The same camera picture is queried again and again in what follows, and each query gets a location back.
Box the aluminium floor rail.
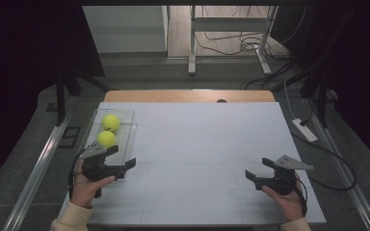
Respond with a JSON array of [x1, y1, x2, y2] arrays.
[[303, 97, 370, 231], [1, 109, 75, 231]]

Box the left hand-held gripper black cable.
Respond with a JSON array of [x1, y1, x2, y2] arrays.
[[67, 148, 87, 200]]

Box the tangle of thin cables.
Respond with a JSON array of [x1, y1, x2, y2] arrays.
[[194, 6, 307, 62]]

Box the white power strip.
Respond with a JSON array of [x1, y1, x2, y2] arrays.
[[291, 117, 319, 143]]

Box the right hand-held gripper black cable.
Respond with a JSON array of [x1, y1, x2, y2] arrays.
[[296, 178, 309, 218]]

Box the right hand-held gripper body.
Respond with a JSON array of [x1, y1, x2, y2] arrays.
[[253, 154, 315, 196]]

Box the black floor cables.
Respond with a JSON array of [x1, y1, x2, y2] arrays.
[[239, 60, 311, 92]]

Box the white metal stand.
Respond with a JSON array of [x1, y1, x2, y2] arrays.
[[187, 5, 278, 76]]

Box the dark curtain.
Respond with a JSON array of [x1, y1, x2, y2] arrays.
[[0, 0, 105, 195], [271, 0, 370, 177]]

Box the black power cable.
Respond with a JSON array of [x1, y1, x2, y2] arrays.
[[290, 112, 357, 192]]

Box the person's right hand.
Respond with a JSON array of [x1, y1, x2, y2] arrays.
[[261, 172, 306, 223]]

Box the white cabinet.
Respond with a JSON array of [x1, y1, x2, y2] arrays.
[[82, 5, 170, 54]]

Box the thin white cable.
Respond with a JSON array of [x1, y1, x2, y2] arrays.
[[282, 78, 298, 120]]

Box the person's left hand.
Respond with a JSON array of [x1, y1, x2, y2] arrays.
[[70, 159, 117, 210]]

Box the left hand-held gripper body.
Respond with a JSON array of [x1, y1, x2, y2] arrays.
[[79, 141, 126, 182]]

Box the black tripod stand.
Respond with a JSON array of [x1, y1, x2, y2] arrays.
[[300, 9, 357, 129], [46, 64, 110, 127]]

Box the clear plastic container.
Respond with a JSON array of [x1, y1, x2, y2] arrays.
[[78, 108, 138, 183]]

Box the hand-held gripper black cable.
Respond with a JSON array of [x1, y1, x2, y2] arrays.
[[67, 148, 87, 200], [296, 178, 309, 218]]

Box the white table mat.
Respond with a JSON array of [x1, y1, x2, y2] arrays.
[[59, 101, 327, 225]]

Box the yellow tennis ball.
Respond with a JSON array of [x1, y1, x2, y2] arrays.
[[101, 114, 121, 133], [96, 129, 118, 149]]

